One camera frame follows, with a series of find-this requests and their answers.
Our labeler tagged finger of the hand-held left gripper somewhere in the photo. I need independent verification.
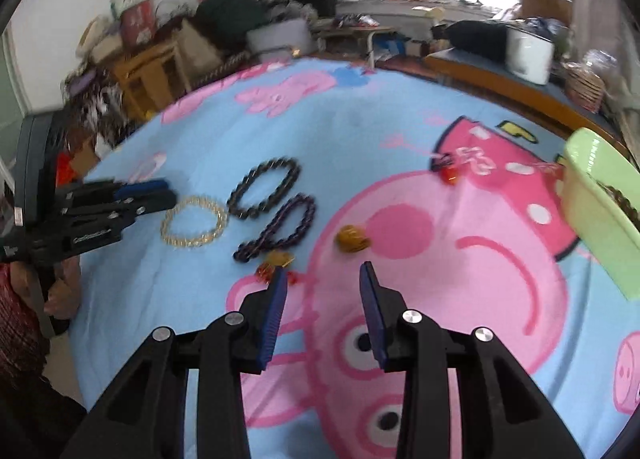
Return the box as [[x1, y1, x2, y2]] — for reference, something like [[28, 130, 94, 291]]
[[65, 189, 178, 235], [60, 178, 171, 204]]

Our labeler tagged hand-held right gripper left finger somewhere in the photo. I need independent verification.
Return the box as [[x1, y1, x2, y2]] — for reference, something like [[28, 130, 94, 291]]
[[60, 268, 290, 459]]

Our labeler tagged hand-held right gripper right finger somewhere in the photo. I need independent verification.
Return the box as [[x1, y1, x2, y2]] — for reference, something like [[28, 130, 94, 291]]
[[359, 261, 586, 459]]

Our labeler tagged yellow crystal bead bracelet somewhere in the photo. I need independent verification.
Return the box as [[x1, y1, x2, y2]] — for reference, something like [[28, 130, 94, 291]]
[[160, 195, 230, 250]]

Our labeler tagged gold and red charm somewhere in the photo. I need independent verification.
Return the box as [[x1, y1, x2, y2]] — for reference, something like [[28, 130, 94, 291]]
[[256, 250, 301, 285]]

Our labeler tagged amber pendant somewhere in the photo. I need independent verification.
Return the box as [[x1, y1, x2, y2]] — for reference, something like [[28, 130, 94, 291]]
[[336, 225, 372, 254]]

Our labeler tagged dark blue bead bracelet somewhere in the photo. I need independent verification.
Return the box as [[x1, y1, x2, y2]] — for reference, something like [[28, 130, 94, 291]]
[[227, 157, 302, 220]]

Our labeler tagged purple bead bracelet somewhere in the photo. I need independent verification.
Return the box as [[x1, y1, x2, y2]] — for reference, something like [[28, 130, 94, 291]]
[[234, 193, 317, 262]]

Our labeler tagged red bead charm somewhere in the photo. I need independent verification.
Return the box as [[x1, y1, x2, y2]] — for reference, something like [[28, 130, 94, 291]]
[[430, 151, 461, 186]]

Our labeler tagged green plastic basket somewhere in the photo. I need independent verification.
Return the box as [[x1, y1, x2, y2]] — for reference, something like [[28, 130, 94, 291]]
[[559, 128, 640, 302]]

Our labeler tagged brown wooden bead bracelet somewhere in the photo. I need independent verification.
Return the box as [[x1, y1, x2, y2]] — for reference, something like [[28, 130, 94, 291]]
[[604, 183, 640, 226]]

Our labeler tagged person's left hand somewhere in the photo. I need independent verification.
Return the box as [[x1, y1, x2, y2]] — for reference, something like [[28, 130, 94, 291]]
[[42, 256, 83, 322]]

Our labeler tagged wooden stool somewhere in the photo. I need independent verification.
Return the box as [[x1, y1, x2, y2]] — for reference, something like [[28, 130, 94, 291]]
[[115, 41, 191, 120]]

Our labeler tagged red patterned clothing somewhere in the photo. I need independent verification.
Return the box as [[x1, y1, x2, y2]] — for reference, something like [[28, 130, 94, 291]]
[[0, 264, 51, 390]]

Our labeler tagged red gift box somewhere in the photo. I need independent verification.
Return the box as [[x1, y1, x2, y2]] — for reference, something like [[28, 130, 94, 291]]
[[120, 4, 156, 44]]

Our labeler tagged pig print blue bedsheet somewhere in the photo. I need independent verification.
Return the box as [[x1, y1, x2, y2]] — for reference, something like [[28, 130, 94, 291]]
[[67, 56, 640, 459]]

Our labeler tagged dark green bag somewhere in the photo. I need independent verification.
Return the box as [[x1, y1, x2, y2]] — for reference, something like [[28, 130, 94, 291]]
[[195, 0, 266, 44]]

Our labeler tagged small folding table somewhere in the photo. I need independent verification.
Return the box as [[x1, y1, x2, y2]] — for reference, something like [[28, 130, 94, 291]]
[[320, 25, 398, 68]]

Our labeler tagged wooden desk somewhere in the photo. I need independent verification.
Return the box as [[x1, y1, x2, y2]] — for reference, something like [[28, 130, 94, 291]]
[[425, 46, 626, 140]]

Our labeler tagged black cloth bundle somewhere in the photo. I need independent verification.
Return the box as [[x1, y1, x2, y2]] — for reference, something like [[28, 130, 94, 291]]
[[445, 19, 516, 52]]

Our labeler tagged white enamel mug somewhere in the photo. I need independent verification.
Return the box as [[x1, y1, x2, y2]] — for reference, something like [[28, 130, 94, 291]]
[[505, 24, 556, 86]]

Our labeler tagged small woven basket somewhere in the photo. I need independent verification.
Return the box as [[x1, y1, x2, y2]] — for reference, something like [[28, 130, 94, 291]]
[[562, 51, 618, 112]]

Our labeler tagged cardboard box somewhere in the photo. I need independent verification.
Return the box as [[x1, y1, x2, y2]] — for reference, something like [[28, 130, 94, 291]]
[[520, 0, 573, 22]]

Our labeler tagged green floral cloth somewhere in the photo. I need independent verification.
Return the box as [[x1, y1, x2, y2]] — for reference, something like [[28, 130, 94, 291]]
[[572, 0, 640, 140]]

